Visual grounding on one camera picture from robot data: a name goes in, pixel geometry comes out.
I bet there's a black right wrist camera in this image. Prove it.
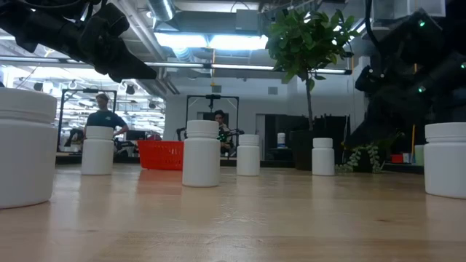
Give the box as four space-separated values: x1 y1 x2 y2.
355 64 385 92

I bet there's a long linear ceiling light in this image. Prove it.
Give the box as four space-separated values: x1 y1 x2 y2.
0 55 353 76

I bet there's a red plastic basket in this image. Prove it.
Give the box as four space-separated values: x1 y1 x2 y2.
137 140 184 171

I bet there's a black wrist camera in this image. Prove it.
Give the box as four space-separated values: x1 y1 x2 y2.
355 64 385 92
78 2 131 50

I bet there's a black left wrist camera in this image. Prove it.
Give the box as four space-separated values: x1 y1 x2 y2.
78 2 131 50

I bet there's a silver ventilation duct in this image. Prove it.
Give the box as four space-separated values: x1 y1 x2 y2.
146 0 176 23

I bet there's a grey ceiling box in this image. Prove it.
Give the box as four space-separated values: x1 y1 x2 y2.
234 8 261 32

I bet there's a small trailing succulent plant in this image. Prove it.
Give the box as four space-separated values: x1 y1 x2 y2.
334 130 406 174

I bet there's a black cabinet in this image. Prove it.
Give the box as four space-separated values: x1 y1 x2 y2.
313 114 351 169

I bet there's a pale green cup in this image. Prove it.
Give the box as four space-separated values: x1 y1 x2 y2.
414 144 425 167

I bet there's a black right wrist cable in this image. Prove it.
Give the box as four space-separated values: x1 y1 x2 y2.
365 0 383 55

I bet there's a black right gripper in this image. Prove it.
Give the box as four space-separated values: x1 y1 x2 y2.
348 85 419 146

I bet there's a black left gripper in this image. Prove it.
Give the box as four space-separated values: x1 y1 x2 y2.
89 45 158 83

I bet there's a person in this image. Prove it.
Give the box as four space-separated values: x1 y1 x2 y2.
213 109 234 156
84 93 129 141

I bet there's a black robot station frame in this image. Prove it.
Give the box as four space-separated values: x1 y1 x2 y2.
57 88 118 153
185 94 240 158

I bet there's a black aluminium table frame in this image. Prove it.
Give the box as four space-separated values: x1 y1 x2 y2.
55 152 425 175

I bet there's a tall green potted plant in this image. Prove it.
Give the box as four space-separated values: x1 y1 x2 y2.
264 9 361 171

